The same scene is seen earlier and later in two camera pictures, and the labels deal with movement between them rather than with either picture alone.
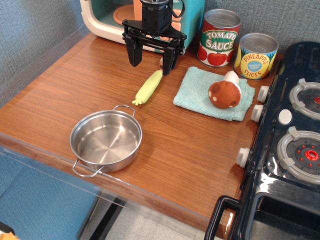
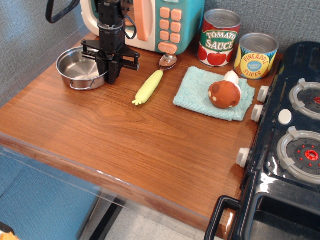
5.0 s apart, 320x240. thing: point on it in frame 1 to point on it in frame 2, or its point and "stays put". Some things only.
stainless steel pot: x=105 y=140 to x=78 y=72
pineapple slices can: x=255 y=55 stays put
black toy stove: x=280 y=197 stays put
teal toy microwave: x=103 y=19 stays put
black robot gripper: x=156 y=28 to x=112 y=46
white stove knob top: x=263 y=93 stays put
